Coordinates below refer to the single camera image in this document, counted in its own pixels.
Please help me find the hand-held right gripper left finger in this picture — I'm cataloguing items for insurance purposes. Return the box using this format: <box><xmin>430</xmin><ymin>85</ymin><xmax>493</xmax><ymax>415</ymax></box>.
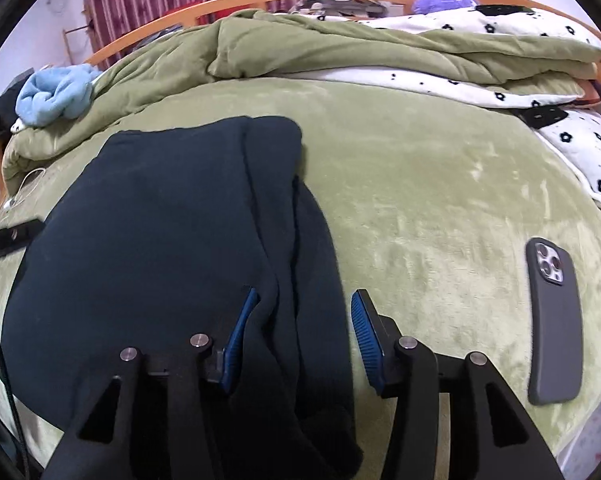
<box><xmin>40</xmin><ymin>287</ymin><xmax>261</xmax><ymax>480</ymax></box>

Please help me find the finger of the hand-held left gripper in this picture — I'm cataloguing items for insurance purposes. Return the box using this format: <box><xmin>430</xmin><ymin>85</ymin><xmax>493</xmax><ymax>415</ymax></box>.
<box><xmin>0</xmin><ymin>219</ymin><xmax>46</xmax><ymax>263</ymax></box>

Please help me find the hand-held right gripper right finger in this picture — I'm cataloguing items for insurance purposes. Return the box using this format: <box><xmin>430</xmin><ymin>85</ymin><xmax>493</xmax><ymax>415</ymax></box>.
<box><xmin>351</xmin><ymin>289</ymin><xmax>566</xmax><ymax>480</ymax></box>

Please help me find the black t-shirt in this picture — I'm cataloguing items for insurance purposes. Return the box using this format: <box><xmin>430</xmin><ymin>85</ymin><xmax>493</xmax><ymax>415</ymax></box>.
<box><xmin>0</xmin><ymin>116</ymin><xmax>364</xmax><ymax>480</ymax></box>

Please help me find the light blue towel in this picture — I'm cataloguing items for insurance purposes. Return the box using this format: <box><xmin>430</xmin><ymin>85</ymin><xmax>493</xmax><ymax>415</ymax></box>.
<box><xmin>15</xmin><ymin>64</ymin><xmax>101</xmax><ymax>127</ymax></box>

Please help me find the grey smartphone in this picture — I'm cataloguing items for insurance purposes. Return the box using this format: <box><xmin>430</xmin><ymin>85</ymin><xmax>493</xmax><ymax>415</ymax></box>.
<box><xmin>525</xmin><ymin>237</ymin><xmax>584</xmax><ymax>406</ymax></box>

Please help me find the wooden rack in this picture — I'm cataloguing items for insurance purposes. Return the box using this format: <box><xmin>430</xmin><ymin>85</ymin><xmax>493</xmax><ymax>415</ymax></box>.
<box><xmin>63</xmin><ymin>7</ymin><xmax>94</xmax><ymax>68</ymax></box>

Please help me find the white patterned pouch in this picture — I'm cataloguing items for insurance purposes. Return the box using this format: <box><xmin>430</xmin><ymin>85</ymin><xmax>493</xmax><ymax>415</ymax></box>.
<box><xmin>555</xmin><ymin>390</ymin><xmax>601</xmax><ymax>480</ymax></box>

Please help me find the white floral pillow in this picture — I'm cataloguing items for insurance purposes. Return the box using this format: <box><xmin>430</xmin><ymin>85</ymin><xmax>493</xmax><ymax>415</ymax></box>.
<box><xmin>535</xmin><ymin>107</ymin><xmax>601</xmax><ymax>209</ymax></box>
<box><xmin>355</xmin><ymin>5</ymin><xmax>601</xmax><ymax>52</ymax></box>

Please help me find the green quilt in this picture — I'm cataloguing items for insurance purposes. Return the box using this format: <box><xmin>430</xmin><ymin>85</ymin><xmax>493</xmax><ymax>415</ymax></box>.
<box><xmin>3</xmin><ymin>8</ymin><xmax>601</xmax><ymax>181</ymax></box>

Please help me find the purple plush toy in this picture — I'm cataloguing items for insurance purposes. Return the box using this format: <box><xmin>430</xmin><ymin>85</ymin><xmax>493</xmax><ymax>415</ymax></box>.
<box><xmin>411</xmin><ymin>0</ymin><xmax>476</xmax><ymax>15</ymax></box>

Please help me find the white charging cable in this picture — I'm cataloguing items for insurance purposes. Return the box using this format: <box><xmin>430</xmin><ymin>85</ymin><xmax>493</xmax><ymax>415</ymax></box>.
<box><xmin>3</xmin><ymin>167</ymin><xmax>48</xmax><ymax>209</ymax></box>

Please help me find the wooden bed frame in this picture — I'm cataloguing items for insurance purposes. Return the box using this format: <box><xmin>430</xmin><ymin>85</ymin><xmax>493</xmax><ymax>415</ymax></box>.
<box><xmin>0</xmin><ymin>0</ymin><xmax>601</xmax><ymax>221</ymax></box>

